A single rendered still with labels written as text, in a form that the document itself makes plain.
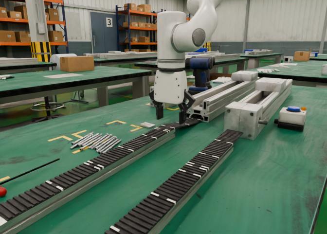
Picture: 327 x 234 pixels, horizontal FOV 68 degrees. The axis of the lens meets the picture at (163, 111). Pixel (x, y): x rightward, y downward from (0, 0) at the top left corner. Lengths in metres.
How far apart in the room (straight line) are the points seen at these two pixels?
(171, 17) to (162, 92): 0.22
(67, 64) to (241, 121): 2.22
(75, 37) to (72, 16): 0.90
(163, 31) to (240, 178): 0.43
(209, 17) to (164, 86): 0.23
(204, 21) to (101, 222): 0.52
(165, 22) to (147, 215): 0.50
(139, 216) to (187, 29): 0.46
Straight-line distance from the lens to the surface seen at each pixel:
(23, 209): 0.48
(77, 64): 2.80
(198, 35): 0.67
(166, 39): 0.71
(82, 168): 0.57
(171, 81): 0.73
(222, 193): 0.53
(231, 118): 0.82
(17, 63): 3.96
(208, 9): 0.71
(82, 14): 13.10
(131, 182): 0.56
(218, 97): 1.01
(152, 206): 0.43
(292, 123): 0.96
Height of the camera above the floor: 1.07
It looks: 16 degrees down
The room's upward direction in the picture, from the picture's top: straight up
